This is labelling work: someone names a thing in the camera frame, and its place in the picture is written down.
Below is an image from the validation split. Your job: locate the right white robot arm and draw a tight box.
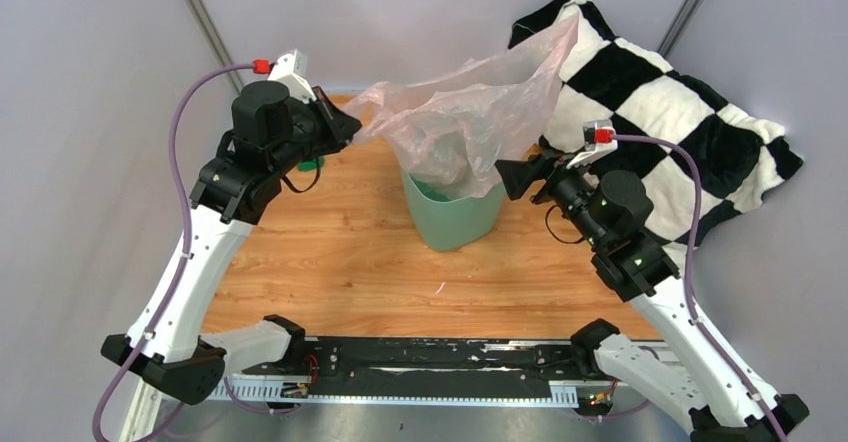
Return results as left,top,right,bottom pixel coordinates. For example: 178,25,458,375
495,152,810,441

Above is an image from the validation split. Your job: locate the pink translucent trash bag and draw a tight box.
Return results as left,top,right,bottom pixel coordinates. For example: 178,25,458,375
343,15,579,199

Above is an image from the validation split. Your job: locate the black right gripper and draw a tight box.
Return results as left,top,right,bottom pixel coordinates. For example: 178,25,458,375
494,146,606,249

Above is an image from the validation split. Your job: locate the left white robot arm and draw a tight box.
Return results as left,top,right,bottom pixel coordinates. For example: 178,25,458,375
101,80,362,405

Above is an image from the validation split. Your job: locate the black white checkered blanket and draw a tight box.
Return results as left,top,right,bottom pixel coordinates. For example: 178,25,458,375
510,0,803,265

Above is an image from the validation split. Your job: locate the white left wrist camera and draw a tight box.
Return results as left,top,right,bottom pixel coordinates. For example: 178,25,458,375
267,49,317,103

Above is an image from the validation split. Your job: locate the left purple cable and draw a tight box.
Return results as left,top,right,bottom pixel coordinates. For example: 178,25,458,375
89,58,274,442

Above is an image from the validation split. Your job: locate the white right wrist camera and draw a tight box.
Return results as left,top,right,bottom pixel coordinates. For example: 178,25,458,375
566,119,618,169

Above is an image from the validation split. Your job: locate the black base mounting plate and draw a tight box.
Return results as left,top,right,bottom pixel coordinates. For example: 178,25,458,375
271,337,613,400

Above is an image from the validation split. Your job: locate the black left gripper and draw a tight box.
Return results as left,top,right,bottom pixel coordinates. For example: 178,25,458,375
270,85,362,176

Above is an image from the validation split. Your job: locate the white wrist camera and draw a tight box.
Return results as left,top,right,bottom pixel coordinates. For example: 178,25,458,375
267,49,317,103
566,119,618,169

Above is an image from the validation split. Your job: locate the green folded cloth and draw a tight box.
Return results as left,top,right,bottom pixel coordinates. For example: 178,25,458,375
297,156,325,172

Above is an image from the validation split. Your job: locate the green plastic trash bin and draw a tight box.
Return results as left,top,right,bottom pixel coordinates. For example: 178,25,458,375
401,171,506,251

